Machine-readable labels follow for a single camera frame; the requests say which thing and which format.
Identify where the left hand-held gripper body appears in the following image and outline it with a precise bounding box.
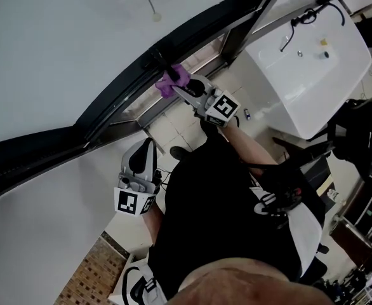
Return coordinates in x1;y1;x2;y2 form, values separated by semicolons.
114;170;162;217

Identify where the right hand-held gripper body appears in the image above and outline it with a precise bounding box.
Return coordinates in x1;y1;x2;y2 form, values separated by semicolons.
194;86;240;128

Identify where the purple cloth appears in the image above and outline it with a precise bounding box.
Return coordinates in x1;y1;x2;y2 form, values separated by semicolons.
155;64;192;100

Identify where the person's left forearm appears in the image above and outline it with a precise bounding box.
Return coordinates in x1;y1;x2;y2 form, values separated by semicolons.
142;201;165;246

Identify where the person's right forearm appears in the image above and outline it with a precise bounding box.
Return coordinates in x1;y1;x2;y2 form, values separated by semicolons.
219;124;281;171

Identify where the person's left black shoe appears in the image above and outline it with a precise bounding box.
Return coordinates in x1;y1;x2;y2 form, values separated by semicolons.
169;146;190;161

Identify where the white box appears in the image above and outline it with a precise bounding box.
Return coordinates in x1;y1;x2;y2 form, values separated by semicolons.
108;252;151;305

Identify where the person's black clothed body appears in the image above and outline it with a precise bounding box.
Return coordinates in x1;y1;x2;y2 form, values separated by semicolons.
147;128;328;301

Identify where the white sink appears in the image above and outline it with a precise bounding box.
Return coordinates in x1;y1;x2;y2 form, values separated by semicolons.
242;0;372;141

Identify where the grey white harness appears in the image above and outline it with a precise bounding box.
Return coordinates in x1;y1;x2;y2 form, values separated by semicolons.
121;186;328;305

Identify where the black faucet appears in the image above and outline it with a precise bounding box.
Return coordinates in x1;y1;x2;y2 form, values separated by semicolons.
279;7;317;53

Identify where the white window pane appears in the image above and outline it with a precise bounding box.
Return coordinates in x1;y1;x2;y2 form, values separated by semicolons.
0;0;247;146

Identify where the person's face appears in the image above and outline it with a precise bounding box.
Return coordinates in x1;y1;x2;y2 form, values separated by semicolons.
176;257;333;305

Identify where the black window handle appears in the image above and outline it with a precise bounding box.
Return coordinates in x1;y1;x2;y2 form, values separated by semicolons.
149;46;181;81

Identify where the white pull cord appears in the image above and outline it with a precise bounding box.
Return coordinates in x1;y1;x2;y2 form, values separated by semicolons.
137;0;163;24

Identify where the black window frame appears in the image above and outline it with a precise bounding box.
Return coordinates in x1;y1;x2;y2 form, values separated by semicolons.
0;0;298;206

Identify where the black cable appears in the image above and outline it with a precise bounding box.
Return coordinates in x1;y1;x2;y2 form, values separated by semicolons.
316;0;346;27

